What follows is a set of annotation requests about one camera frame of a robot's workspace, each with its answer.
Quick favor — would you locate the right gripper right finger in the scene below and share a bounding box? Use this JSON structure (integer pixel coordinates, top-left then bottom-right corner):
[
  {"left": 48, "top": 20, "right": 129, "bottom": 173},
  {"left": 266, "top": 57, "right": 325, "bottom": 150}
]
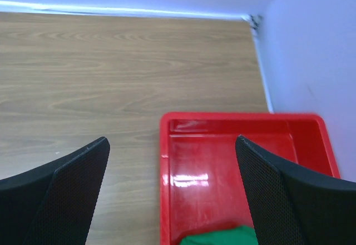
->
[{"left": 235, "top": 136, "right": 355, "bottom": 244}]

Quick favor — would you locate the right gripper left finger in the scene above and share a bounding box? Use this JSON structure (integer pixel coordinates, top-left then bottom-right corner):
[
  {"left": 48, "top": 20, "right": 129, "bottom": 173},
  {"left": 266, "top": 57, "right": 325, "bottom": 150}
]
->
[{"left": 1, "top": 137, "right": 110, "bottom": 244}]

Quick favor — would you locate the green t shirt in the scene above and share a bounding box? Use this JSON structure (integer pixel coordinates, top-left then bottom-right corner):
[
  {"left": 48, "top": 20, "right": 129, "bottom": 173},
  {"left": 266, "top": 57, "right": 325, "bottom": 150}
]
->
[{"left": 180, "top": 226, "right": 258, "bottom": 245}]

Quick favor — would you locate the red plastic bin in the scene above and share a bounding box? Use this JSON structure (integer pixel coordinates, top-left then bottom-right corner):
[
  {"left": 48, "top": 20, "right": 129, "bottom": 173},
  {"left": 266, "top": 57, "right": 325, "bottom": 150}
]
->
[{"left": 160, "top": 112, "right": 340, "bottom": 244}]

